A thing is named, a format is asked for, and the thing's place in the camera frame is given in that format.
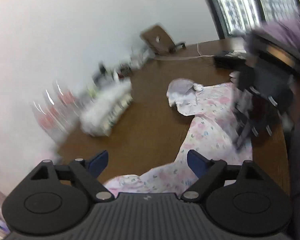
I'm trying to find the pink floral garment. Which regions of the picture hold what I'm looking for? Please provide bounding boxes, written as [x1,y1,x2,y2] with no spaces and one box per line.
[104,79,253,195]

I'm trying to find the folded green floral cloth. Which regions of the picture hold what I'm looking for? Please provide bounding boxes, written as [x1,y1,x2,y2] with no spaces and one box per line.
[93,93,133,137]

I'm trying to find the white crumpled cloth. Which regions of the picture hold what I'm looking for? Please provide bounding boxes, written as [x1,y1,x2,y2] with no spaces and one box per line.
[79,77,132,137]

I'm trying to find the right water bottle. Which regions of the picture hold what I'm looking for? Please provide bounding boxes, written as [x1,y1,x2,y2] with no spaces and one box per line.
[55,80,83,117]

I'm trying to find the black small gadget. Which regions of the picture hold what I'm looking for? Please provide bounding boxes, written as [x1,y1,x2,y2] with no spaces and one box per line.
[93,62,114,87]

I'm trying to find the brown cardboard stand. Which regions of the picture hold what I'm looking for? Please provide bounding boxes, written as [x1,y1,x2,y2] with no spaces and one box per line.
[140,24,175,55]

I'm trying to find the white charger and cable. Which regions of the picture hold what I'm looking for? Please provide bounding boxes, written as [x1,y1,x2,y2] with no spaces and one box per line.
[129,42,218,67]

